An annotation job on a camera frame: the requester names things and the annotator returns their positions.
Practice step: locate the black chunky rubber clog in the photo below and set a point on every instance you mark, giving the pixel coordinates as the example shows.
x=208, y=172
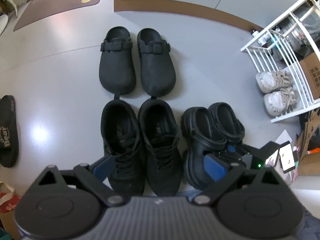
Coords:
x=197, y=140
x=227, y=122

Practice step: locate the plastic water bottle pack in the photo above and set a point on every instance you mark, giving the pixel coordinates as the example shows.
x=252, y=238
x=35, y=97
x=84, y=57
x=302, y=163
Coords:
x=307, y=30

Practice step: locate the white patterned sneaker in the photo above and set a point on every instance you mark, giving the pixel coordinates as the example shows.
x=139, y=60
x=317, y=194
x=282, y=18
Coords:
x=270, y=81
x=277, y=103

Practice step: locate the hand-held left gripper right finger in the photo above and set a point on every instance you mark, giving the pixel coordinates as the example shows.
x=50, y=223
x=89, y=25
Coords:
x=215, y=167

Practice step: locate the white paper sheet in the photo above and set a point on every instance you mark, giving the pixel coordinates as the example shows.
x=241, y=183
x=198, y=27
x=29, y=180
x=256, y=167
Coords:
x=285, y=137

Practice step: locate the black lace-up sneaker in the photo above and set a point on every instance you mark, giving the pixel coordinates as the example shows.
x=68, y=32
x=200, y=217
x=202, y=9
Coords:
x=162, y=155
x=122, y=142

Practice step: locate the white shoe rack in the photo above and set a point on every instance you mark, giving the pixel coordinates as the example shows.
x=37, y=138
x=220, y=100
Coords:
x=277, y=119

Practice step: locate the red printed bag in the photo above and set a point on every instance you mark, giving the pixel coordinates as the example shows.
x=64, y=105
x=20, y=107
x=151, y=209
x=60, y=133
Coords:
x=8, y=197

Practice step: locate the brown door mat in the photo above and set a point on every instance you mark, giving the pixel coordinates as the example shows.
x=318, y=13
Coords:
x=57, y=2

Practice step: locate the white floor stand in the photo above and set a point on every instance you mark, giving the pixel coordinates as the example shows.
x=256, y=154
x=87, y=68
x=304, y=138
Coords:
x=3, y=23

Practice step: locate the cardboard box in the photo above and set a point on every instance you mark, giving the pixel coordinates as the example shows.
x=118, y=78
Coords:
x=312, y=72

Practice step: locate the small labelled bottle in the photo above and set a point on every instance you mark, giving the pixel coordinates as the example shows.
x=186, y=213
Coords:
x=271, y=41
x=257, y=37

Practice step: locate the brown paper bag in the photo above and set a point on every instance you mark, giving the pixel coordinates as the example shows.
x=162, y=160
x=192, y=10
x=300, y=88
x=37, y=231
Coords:
x=310, y=130

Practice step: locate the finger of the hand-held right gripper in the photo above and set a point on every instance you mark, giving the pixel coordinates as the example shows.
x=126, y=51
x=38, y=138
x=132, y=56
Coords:
x=232, y=148
x=232, y=158

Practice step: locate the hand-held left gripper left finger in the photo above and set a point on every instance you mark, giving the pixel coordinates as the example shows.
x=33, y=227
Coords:
x=103, y=167

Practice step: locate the person's jeans leg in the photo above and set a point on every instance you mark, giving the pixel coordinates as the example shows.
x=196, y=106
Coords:
x=311, y=227

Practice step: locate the black slide slipper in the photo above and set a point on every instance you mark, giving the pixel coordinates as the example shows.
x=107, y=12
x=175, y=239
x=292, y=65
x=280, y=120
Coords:
x=8, y=120

